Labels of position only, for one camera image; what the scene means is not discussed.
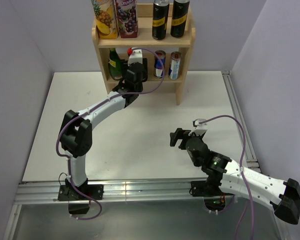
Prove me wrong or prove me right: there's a silver blue energy can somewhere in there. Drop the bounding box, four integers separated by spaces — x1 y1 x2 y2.
153 50 166 78

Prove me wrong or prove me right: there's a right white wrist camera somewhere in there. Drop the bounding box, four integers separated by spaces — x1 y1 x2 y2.
188 118 208 138

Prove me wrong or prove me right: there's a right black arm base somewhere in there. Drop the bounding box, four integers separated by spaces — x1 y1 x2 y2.
189 179 236 215

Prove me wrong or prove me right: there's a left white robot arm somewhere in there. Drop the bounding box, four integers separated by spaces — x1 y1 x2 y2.
57 58 148 200

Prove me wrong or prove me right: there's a wooden three-tier shelf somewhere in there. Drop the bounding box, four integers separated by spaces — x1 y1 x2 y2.
91 3 197 106

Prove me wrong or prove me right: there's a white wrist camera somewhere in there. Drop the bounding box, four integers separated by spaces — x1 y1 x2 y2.
127 48 143 66
188 118 208 138

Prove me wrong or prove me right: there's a green glass bottle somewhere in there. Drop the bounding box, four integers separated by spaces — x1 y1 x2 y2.
108 48 123 81

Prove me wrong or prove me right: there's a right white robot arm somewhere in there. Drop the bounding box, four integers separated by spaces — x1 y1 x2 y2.
169 128 300 225

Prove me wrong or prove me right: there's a black yellow tonic can front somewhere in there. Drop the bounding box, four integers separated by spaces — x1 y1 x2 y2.
152 0 170 41

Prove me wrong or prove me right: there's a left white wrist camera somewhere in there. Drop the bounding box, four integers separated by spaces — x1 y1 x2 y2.
127 48 143 66

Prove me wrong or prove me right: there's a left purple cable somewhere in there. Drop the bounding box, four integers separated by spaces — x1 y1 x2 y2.
55 47 166 221

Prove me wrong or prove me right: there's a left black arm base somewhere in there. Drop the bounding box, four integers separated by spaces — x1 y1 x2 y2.
57 179 104 216

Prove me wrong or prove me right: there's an aluminium rail frame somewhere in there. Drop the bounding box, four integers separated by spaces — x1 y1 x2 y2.
2 70 291 240

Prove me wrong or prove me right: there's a black yellow tonic can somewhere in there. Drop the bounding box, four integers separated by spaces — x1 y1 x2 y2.
170 0 190 38
152 0 170 41

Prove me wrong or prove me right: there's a pineapple juice carton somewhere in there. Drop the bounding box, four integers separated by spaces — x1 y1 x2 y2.
91 0 119 39

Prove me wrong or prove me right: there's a grape juice carton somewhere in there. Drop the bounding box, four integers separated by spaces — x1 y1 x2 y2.
114 0 138 39

